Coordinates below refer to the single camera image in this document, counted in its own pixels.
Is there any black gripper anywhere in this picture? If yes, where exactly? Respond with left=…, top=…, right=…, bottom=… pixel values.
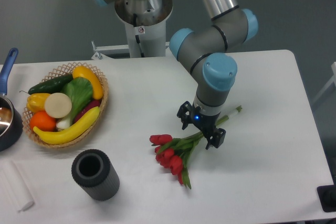
left=177, top=101, right=226, bottom=150

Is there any red tulip bouquet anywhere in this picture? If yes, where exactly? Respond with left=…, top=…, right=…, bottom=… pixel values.
left=150, top=105, right=243, bottom=190

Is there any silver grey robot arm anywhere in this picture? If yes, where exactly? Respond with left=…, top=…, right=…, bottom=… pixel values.
left=95, top=0, right=258, bottom=147

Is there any purple eggplant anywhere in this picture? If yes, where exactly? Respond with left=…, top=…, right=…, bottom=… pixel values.
left=73, top=100, right=101, bottom=123

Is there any dark grey ribbed vase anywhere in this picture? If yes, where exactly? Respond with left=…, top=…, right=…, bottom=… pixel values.
left=71, top=149, right=120, bottom=201

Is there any green bok choy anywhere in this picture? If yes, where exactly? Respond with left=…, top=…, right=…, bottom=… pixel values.
left=56, top=77, right=93, bottom=131

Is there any yellow squash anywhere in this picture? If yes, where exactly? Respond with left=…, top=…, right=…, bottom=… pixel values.
left=72, top=66, right=103, bottom=100

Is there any black device at edge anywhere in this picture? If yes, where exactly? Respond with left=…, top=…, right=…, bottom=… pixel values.
left=317, top=185, right=335, bottom=212

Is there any beige round disc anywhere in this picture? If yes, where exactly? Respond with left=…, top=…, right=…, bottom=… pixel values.
left=44, top=93, right=72, bottom=119

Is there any yellow banana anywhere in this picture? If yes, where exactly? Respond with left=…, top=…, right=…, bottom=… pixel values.
left=33, top=106, right=100, bottom=145

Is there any green cucumber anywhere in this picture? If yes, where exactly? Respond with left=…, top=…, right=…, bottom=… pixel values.
left=20, top=74, right=73, bottom=95

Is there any orange fruit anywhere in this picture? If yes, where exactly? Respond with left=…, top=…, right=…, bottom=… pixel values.
left=29, top=111, right=56, bottom=132

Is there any yellow bell pepper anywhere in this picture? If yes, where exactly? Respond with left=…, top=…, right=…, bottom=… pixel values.
left=26, top=93, right=50, bottom=113

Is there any white paper roll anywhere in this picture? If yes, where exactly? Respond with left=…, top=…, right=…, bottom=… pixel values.
left=1, top=161, right=35, bottom=212

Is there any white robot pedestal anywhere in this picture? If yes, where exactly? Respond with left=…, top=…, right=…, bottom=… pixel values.
left=117, top=12, right=170, bottom=58

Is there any white metal base frame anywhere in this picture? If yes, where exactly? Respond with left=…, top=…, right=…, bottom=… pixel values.
left=91, top=40, right=171, bottom=60

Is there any white frame at right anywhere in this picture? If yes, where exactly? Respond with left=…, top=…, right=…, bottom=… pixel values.
left=314, top=62, right=335, bottom=104

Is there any blue handled saucepan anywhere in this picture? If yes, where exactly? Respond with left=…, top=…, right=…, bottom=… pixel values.
left=1, top=48, right=23, bottom=152

